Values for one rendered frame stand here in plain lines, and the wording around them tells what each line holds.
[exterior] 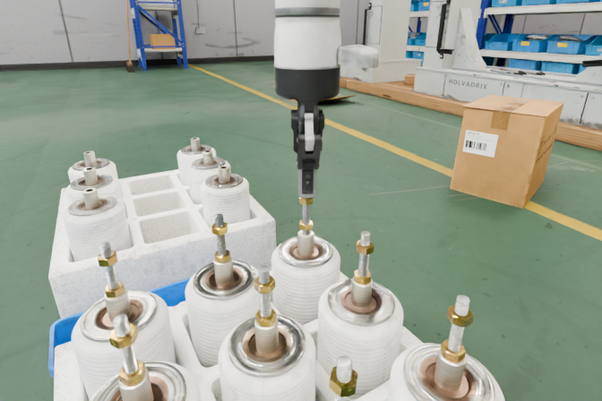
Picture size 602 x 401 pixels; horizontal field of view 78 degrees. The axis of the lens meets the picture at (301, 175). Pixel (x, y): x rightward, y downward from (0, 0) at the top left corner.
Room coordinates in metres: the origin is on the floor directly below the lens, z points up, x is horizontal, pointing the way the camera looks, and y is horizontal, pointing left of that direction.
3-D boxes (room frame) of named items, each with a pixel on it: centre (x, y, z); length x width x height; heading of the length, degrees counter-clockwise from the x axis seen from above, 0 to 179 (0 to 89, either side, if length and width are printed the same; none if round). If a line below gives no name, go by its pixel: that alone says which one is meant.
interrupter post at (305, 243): (0.44, -0.01, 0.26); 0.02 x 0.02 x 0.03
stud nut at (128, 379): (0.22, 0.13, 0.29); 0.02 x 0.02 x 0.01; 34
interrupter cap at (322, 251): (0.44, -0.01, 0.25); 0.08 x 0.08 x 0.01
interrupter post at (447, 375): (0.24, -0.13, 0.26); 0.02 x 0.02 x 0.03
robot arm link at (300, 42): (0.44, -0.03, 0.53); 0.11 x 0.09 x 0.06; 92
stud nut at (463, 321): (0.24, -0.13, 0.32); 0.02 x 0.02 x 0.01; 1
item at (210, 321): (0.38, 0.09, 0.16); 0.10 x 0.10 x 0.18
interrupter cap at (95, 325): (0.32, 0.20, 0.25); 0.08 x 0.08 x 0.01
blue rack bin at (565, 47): (4.65, -3.23, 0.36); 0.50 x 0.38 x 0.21; 117
